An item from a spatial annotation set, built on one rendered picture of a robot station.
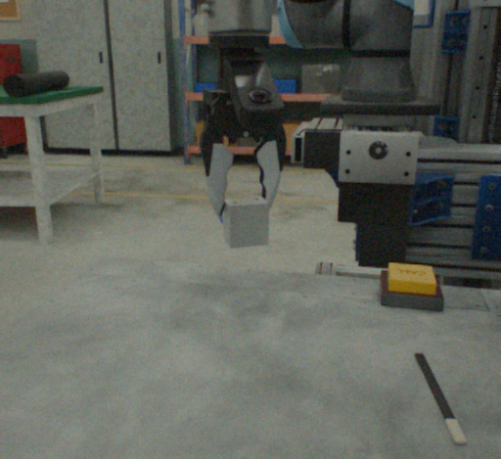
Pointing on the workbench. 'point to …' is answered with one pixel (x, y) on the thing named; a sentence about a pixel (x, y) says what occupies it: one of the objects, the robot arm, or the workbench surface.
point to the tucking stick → (440, 400)
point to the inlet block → (246, 221)
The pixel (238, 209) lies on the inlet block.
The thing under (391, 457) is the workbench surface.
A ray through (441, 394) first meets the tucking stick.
